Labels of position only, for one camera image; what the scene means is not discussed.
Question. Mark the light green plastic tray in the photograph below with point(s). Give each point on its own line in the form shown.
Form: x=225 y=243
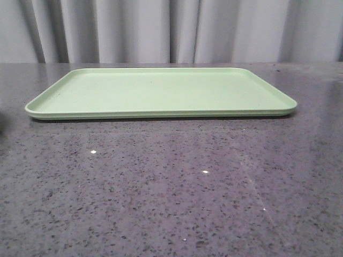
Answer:
x=167 y=92

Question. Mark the grey pleated curtain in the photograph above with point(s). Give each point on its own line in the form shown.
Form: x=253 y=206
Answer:
x=170 y=31

